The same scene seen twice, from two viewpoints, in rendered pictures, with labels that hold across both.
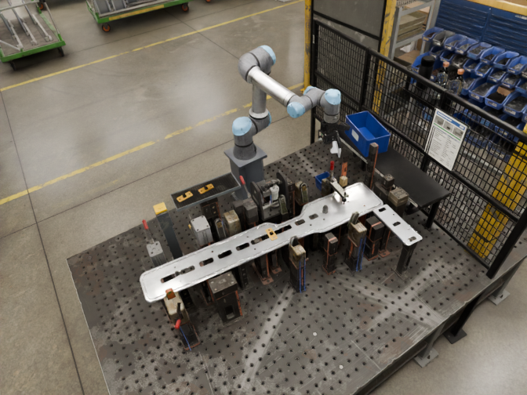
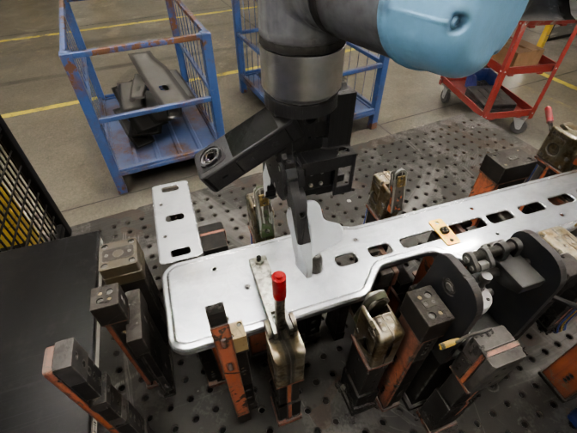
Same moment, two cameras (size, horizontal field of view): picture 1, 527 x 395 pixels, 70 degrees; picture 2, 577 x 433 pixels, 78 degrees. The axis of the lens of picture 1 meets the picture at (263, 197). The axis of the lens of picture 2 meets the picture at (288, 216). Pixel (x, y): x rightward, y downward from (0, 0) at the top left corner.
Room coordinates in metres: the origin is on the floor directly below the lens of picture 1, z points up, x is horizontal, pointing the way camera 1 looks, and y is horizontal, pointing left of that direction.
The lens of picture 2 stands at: (1.94, -0.37, 1.65)
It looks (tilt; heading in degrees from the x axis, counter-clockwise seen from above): 45 degrees down; 183
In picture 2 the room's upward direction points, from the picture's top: straight up
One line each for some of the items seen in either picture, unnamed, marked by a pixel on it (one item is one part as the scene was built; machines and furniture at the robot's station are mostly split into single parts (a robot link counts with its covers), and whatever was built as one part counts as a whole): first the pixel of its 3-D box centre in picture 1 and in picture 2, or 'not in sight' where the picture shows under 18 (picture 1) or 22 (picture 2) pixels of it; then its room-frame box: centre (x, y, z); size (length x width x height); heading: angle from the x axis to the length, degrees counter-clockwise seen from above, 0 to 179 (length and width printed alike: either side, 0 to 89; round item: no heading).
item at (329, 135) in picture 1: (328, 130); (306, 142); (1.60, -0.37, 1.43); 0.09 x 0.08 x 0.12; 112
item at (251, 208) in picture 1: (252, 226); not in sight; (1.48, 0.08, 0.89); 0.13 x 0.11 x 0.38; 22
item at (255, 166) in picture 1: (248, 176); not in sight; (1.92, 0.09, 0.90); 0.21 x 0.21 x 0.40; 29
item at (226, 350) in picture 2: (342, 187); (233, 376); (1.67, -0.49, 0.95); 0.03 x 0.01 x 0.50; 112
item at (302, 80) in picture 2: (332, 116); (300, 66); (1.60, -0.38, 1.51); 0.08 x 0.08 x 0.05
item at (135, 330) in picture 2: (379, 206); (152, 347); (1.58, -0.70, 0.85); 0.12 x 0.03 x 0.30; 22
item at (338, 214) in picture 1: (268, 237); (448, 228); (1.30, -0.01, 1.00); 1.38 x 0.22 x 0.02; 112
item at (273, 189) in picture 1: (271, 210); (455, 328); (1.54, -0.04, 0.94); 0.18 x 0.13 x 0.49; 112
